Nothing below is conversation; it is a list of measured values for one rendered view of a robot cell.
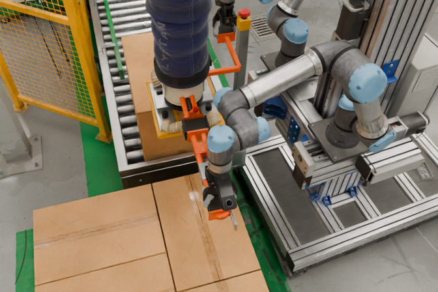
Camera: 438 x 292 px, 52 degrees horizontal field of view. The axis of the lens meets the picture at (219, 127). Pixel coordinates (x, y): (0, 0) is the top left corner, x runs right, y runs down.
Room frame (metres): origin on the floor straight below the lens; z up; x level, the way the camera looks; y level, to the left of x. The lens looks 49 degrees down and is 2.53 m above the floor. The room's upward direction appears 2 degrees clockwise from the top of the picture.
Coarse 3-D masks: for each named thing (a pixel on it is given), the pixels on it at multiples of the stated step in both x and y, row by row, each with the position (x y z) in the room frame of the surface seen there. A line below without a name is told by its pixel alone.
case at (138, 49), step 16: (128, 48) 1.91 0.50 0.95; (144, 48) 1.91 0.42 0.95; (128, 64) 1.78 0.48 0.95; (144, 64) 1.79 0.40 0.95; (144, 80) 1.66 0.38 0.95; (144, 96) 1.55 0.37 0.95; (144, 112) 1.45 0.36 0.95; (176, 112) 1.49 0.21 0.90; (144, 128) 1.44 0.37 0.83; (144, 144) 1.44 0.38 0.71; (160, 144) 1.46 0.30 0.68; (176, 144) 1.48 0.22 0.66
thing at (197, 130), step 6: (198, 114) 1.18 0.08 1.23; (186, 120) 1.16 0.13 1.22; (192, 120) 1.16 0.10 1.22; (198, 120) 1.16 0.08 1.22; (204, 120) 1.16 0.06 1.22; (186, 126) 1.13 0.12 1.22; (192, 126) 1.13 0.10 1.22; (198, 126) 1.13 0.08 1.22; (204, 126) 1.13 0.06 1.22; (186, 132) 1.09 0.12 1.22; (192, 132) 1.09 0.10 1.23; (198, 132) 1.10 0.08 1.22; (204, 132) 1.10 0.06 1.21; (186, 138) 1.09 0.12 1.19; (198, 138) 1.10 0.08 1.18
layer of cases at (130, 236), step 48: (144, 192) 1.25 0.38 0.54; (192, 192) 1.26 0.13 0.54; (48, 240) 0.97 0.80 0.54; (96, 240) 0.98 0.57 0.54; (144, 240) 0.99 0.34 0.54; (192, 240) 0.99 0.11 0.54; (240, 240) 1.00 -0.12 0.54; (48, 288) 0.74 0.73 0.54; (96, 288) 0.75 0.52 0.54; (144, 288) 0.76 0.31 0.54; (192, 288) 0.76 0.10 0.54; (240, 288) 0.77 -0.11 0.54
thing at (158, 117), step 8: (152, 88) 1.46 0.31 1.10; (160, 88) 1.43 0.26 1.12; (152, 96) 1.41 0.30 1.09; (152, 104) 1.36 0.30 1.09; (152, 112) 1.32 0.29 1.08; (160, 112) 1.31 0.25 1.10; (168, 112) 1.31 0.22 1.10; (160, 120) 1.26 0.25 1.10; (176, 120) 1.27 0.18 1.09; (160, 128) 1.22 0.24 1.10; (160, 136) 1.18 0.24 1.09; (168, 136) 1.19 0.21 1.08
